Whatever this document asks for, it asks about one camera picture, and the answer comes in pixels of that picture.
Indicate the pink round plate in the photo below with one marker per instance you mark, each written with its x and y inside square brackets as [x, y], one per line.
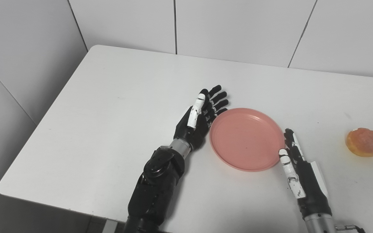
[246, 139]

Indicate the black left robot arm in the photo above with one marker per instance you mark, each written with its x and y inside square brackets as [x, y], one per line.
[157, 187]

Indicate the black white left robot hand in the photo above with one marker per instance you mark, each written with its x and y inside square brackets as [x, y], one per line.
[196, 131]

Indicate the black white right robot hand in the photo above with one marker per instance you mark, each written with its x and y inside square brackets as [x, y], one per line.
[311, 187]

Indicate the orange cream puff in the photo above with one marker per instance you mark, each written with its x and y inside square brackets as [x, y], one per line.
[364, 142]

